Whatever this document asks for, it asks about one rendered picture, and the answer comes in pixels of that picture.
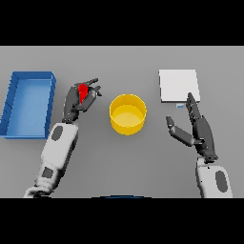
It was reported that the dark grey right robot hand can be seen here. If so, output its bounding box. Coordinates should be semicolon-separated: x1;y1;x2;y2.
165;91;219;164

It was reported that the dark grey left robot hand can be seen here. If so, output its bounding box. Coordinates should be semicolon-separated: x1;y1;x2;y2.
61;77;103;125

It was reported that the red beaker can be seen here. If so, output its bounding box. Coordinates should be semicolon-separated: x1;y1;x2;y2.
77;83;89;105

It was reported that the pale square measuring scale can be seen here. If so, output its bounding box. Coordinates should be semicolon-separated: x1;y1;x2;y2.
158;69;202;109

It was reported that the yellow bowl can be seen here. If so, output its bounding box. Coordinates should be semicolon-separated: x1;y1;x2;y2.
109;93;148;136

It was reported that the blue tray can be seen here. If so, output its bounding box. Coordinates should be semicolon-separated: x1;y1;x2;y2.
0;71;57;140

